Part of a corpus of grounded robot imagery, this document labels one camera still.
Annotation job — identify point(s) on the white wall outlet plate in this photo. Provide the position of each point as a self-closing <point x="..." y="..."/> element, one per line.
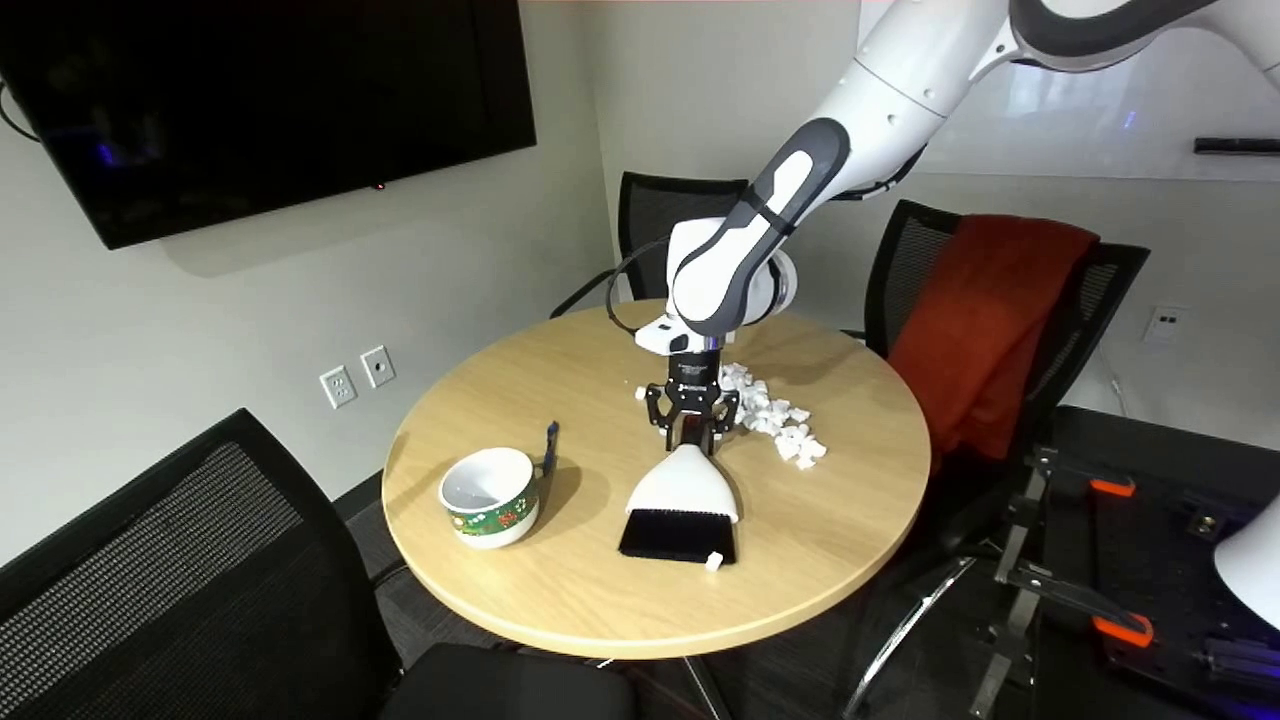
<point x="1164" y="324"/>
<point x="339" y="385"/>
<point x="379" y="366"/>

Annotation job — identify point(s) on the white conical object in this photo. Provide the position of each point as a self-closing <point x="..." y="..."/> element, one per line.
<point x="1252" y="562"/>

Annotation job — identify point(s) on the black mesh office chair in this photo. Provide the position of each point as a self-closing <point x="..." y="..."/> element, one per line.
<point x="202" y="585"/>
<point x="647" y="208"/>
<point x="1117" y="295"/>

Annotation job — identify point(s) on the black board tray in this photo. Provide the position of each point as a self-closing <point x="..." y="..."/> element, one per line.
<point x="1234" y="147"/>

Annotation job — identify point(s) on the pile of white paper pieces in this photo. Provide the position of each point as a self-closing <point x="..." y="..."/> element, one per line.
<point x="785" y="424"/>

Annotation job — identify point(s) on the white green ceramic cup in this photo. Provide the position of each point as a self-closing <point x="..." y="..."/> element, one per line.
<point x="487" y="513"/>

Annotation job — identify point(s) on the small white paper piece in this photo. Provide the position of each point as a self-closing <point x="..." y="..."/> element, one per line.
<point x="715" y="562"/>

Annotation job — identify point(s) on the black wall mounted television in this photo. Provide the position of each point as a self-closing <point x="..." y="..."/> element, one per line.
<point x="265" y="94"/>

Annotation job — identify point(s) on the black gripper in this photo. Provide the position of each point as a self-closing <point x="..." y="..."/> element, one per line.
<point x="692" y="370"/>

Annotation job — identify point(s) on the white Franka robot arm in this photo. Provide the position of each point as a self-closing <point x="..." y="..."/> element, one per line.
<point x="880" y="94"/>

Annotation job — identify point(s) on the white hand brush black bristles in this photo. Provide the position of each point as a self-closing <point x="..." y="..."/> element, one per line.
<point x="682" y="482"/>

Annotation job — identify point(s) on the glossy white wall board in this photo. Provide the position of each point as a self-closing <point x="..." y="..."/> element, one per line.
<point x="1174" y="103"/>

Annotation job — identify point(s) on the red cloth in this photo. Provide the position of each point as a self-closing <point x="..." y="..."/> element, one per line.
<point x="987" y="323"/>

